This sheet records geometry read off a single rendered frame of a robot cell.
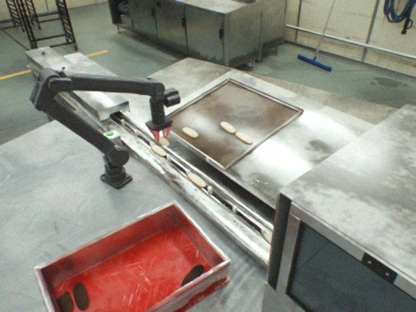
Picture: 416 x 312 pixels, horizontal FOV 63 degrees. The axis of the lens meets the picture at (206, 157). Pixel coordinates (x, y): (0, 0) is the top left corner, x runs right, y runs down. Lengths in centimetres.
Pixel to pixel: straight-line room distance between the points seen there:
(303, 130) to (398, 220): 92
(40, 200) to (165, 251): 58
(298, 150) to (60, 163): 106
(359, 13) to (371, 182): 434
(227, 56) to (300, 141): 283
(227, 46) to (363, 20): 180
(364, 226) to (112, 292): 75
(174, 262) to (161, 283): 8
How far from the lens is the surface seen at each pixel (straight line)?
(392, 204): 68
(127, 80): 128
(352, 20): 504
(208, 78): 231
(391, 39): 484
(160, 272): 112
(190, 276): 109
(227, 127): 154
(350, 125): 156
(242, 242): 113
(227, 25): 407
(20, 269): 128
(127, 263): 116
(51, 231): 135
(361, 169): 74
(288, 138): 147
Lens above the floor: 173
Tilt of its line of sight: 36 degrees down
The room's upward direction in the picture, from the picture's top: 2 degrees counter-clockwise
